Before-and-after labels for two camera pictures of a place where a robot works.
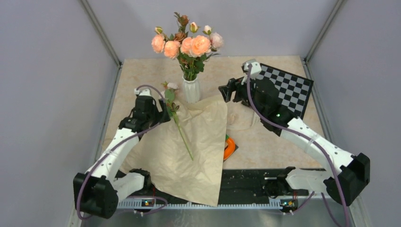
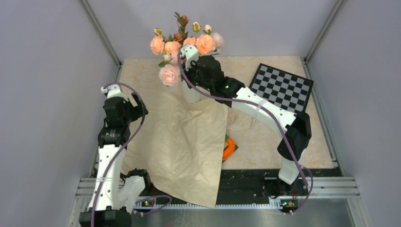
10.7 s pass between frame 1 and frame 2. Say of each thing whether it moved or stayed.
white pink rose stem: moved
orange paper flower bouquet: stayed
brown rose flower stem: stayed
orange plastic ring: stayed
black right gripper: moved
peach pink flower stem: stayed
